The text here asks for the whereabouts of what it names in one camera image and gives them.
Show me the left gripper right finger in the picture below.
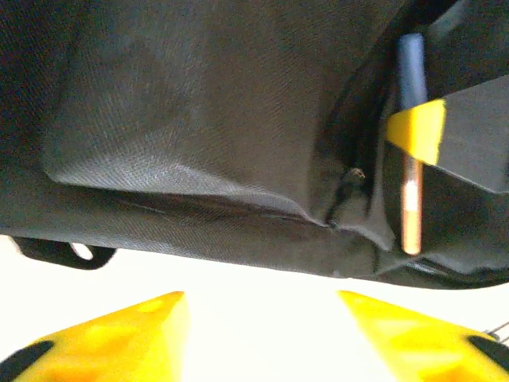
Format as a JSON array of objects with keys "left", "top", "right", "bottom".
[{"left": 336, "top": 290, "right": 509, "bottom": 382}]

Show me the blue capped copper pen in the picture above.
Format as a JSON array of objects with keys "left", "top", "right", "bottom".
[{"left": 397, "top": 33, "right": 429, "bottom": 255}]

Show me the black student backpack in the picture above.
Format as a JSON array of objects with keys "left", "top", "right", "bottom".
[{"left": 0, "top": 0, "right": 509, "bottom": 290}]

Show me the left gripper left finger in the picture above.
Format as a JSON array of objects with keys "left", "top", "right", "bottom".
[{"left": 0, "top": 290, "right": 191, "bottom": 382}]

